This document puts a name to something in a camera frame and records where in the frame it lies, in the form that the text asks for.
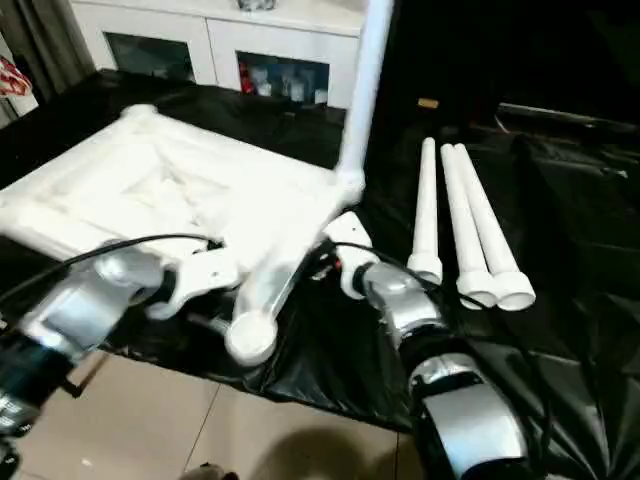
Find white plastic table top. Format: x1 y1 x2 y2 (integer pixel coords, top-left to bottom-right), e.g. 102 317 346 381
0 103 367 367

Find white plastic table leg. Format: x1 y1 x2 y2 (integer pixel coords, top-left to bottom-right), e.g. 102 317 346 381
406 138 445 287
452 143 538 312
440 143 500 310
334 0 395 203

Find white cabinet with glass doors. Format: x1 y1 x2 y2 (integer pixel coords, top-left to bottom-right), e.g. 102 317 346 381
70 0 367 109

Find black plastic mat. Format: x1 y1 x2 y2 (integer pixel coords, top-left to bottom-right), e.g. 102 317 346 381
0 68 640 480

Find red clothes hangers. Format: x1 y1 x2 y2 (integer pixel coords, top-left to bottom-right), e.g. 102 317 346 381
0 55 31 97

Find large black screen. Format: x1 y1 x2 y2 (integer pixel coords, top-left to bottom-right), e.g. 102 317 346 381
385 0 640 121

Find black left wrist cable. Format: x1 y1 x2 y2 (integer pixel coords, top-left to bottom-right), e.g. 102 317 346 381
0 234 225 303

